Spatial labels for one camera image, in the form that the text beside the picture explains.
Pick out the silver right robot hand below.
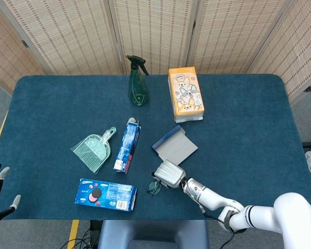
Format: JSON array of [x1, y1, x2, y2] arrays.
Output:
[[152, 159, 186, 189]]

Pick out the black-framed eyeglasses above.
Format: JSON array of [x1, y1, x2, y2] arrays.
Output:
[[146, 173, 163, 197]]

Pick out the blue glasses case grey lining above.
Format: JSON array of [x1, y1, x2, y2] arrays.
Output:
[[151, 124, 199, 166]]

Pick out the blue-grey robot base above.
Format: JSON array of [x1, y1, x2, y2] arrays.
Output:
[[97, 219, 210, 249]]

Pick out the blue Oreo box open flaps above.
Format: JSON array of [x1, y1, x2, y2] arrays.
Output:
[[113, 117, 142, 174]]

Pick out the blue Oreo box dented end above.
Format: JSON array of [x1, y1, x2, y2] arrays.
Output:
[[74, 178, 138, 212]]

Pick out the orange corgi tissue pack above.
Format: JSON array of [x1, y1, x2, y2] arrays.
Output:
[[167, 66, 205, 123]]

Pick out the green dustpan brush set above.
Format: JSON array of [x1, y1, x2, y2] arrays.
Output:
[[70, 127, 118, 175]]

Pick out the green plastic spray bottle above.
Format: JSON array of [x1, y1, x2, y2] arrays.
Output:
[[125, 54, 150, 107]]

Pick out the blue table cloth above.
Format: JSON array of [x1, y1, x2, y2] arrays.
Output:
[[0, 74, 311, 221]]

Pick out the woven folding screen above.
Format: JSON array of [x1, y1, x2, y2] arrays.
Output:
[[0, 0, 311, 104]]

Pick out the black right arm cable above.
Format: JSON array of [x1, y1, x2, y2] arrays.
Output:
[[219, 230, 236, 249]]

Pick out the black floor cables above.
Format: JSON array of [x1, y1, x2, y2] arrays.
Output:
[[61, 225, 99, 249]]

